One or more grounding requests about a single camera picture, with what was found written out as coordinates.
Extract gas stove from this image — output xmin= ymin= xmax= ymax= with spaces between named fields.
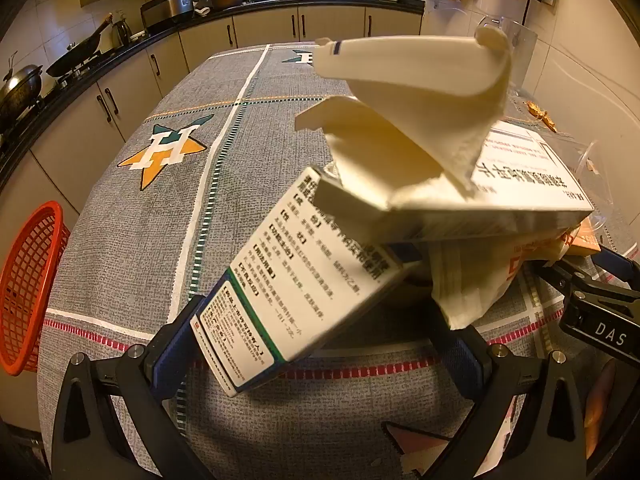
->
xmin=42 ymin=57 xmax=118 ymax=92

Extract red plastic mesh basket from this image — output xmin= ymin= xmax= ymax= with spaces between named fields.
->
xmin=0 ymin=200 xmax=72 ymax=377

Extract gold crumpled wrapper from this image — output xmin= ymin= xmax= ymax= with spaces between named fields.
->
xmin=524 ymin=99 xmax=559 ymax=134

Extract black frying pan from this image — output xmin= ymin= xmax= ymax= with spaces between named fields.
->
xmin=45 ymin=12 xmax=115 ymax=79

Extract grey star-print tablecloth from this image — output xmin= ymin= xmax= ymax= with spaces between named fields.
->
xmin=37 ymin=42 xmax=616 ymax=480

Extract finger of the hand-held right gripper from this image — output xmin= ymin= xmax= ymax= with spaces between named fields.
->
xmin=592 ymin=246 xmax=640 ymax=286
xmin=530 ymin=260 xmax=640 ymax=306

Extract steel kettle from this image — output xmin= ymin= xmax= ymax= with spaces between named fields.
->
xmin=112 ymin=16 xmax=134 ymax=50

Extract white cardboard box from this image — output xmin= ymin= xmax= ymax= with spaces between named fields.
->
xmin=295 ymin=25 xmax=596 ymax=256

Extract white plastic bag red print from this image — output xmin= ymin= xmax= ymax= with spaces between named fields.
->
xmin=429 ymin=227 xmax=576 ymax=332

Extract clear plastic container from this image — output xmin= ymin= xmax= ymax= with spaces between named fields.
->
xmin=550 ymin=127 xmax=618 ymax=243

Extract lidded steel wok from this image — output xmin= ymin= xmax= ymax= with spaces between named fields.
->
xmin=0 ymin=51 xmax=45 ymax=128

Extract steel rice cooker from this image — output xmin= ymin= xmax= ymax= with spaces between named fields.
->
xmin=140 ymin=0 xmax=196 ymax=32

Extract beige base cabinets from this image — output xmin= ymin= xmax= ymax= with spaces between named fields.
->
xmin=0 ymin=2 xmax=426 ymax=241

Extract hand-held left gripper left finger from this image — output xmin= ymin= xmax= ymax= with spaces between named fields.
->
xmin=50 ymin=295 xmax=216 ymax=480

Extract person's right hand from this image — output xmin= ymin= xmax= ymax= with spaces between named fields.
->
xmin=584 ymin=360 xmax=618 ymax=458

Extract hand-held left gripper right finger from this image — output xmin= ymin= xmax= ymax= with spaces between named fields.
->
xmin=382 ymin=307 xmax=587 ymax=480

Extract white medicine box green trim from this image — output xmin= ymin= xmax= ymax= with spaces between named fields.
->
xmin=191 ymin=165 xmax=436 ymax=398

